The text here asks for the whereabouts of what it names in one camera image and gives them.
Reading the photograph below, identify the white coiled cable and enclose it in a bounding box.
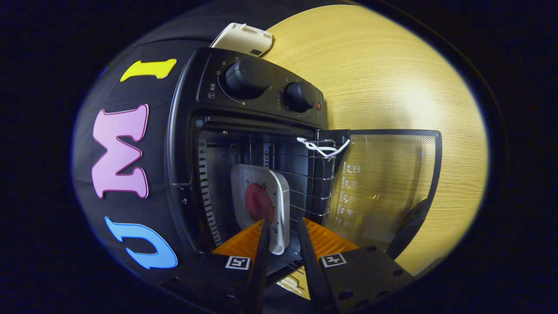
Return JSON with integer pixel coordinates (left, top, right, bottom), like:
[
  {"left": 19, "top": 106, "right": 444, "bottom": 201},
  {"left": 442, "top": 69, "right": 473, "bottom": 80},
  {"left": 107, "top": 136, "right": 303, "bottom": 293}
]
[{"left": 279, "top": 273, "right": 308, "bottom": 297}]

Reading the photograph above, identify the black backdrop cloth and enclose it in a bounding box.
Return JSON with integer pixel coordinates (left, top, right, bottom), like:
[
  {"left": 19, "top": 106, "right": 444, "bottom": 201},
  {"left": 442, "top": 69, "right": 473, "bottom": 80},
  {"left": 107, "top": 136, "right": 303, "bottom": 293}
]
[{"left": 72, "top": 0, "right": 349, "bottom": 284}]

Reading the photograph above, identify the white bread toaster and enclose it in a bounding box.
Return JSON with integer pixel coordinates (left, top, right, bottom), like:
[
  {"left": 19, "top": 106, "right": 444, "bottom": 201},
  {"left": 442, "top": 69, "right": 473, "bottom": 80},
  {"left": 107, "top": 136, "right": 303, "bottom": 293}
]
[{"left": 210, "top": 23, "right": 274, "bottom": 58}]

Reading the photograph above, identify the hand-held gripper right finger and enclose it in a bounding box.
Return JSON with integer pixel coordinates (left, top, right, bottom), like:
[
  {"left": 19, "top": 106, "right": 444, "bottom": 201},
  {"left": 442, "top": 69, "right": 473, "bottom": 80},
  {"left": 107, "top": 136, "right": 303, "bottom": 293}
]
[{"left": 297, "top": 217, "right": 415, "bottom": 314}]

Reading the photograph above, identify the white square plate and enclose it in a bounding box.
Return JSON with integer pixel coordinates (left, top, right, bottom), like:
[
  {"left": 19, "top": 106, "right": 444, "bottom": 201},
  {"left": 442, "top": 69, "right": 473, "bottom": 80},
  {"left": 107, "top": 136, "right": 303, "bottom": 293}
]
[{"left": 230, "top": 164, "right": 291, "bottom": 256}]

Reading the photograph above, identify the pink round food slice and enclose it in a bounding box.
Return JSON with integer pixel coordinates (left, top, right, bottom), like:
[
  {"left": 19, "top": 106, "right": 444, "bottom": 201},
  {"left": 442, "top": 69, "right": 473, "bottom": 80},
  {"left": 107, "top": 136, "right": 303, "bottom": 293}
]
[{"left": 245, "top": 183, "right": 276, "bottom": 225}]

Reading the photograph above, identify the white string loop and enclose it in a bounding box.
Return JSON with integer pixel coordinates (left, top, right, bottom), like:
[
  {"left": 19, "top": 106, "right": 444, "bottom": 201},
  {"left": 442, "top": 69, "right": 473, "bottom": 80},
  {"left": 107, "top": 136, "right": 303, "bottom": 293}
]
[{"left": 297, "top": 137, "right": 350, "bottom": 159}]

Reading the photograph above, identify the metal wire oven rack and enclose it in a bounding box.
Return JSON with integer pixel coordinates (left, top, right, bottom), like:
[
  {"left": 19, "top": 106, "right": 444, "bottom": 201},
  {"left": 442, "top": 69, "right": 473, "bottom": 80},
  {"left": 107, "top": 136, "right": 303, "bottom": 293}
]
[{"left": 262, "top": 139, "right": 337, "bottom": 218}]

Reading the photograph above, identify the black toaster oven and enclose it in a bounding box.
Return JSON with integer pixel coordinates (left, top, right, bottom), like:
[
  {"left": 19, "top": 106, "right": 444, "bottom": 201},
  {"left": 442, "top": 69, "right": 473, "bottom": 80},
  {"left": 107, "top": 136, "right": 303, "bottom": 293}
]
[{"left": 165, "top": 47, "right": 443, "bottom": 280}]

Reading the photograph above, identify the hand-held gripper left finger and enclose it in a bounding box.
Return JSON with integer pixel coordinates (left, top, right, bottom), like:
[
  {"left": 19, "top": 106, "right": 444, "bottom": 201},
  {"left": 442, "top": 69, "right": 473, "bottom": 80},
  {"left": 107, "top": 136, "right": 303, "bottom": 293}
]
[{"left": 159, "top": 218, "right": 271, "bottom": 314}]

